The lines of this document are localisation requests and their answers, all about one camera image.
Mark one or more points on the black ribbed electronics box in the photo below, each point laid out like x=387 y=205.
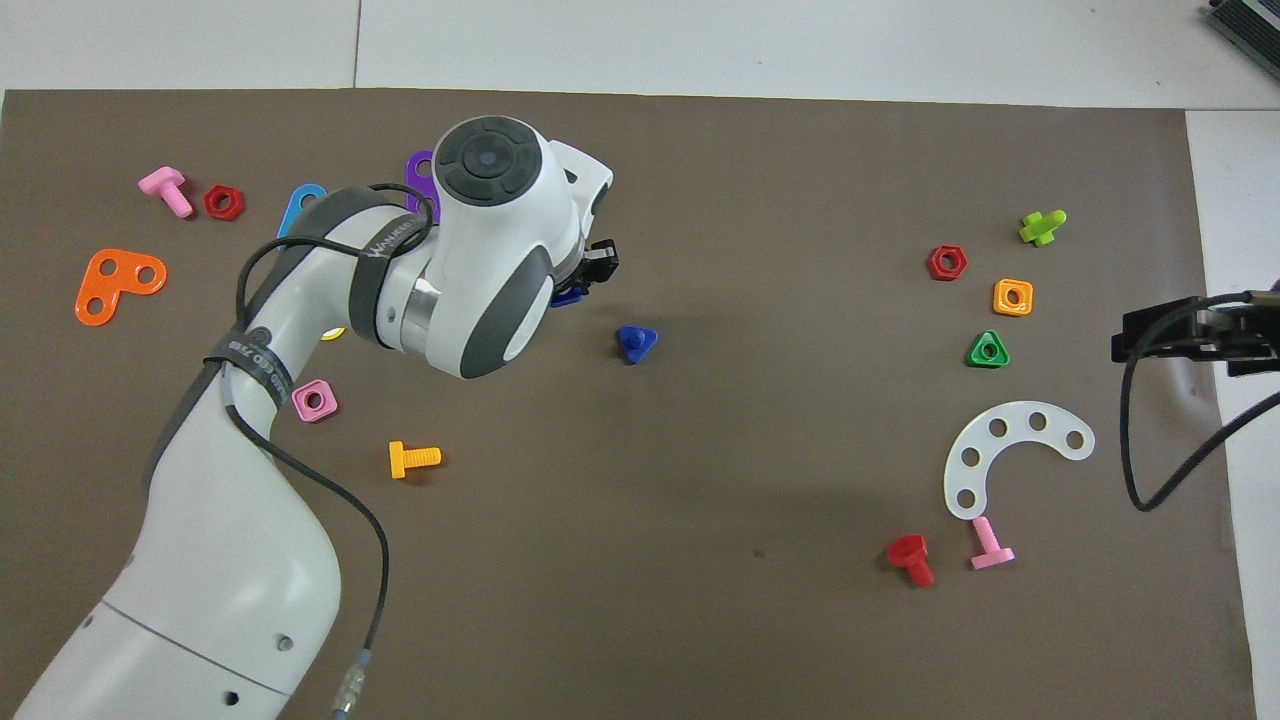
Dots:
x=1255 y=20

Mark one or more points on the brown table mat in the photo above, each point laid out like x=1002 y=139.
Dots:
x=700 y=500

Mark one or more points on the red plastic bolt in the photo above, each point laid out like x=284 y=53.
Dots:
x=908 y=550

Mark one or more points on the orange three-hole plate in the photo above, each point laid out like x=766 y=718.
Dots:
x=122 y=285

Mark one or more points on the red hexagon nut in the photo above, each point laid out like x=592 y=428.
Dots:
x=210 y=200
x=934 y=263

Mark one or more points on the purple four-hole strip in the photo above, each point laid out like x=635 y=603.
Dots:
x=411 y=175

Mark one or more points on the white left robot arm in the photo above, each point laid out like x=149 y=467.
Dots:
x=230 y=560

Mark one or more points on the orange plastic bolt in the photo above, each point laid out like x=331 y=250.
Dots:
x=398 y=460

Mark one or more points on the pink plastic bolt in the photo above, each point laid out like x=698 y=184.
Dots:
x=160 y=183
x=985 y=535

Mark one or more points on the pink square nut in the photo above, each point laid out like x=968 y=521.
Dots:
x=301 y=392

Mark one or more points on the orange square nut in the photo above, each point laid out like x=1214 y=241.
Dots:
x=998 y=305

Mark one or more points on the blue two-hole strip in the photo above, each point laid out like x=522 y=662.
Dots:
x=287 y=218

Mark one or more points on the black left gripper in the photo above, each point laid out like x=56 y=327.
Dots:
x=602 y=262

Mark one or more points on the green triangle nut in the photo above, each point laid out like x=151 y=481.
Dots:
x=975 y=358

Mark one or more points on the blue triangle-head bolt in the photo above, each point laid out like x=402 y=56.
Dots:
x=640 y=345

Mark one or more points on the white curved five-hole plate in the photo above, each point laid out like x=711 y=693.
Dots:
x=1017 y=420

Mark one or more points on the lime cross-head bolt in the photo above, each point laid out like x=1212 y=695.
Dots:
x=1040 y=230

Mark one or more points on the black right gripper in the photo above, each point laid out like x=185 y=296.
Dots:
x=1160 y=330

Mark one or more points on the blue square nut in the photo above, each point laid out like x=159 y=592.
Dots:
x=568 y=297

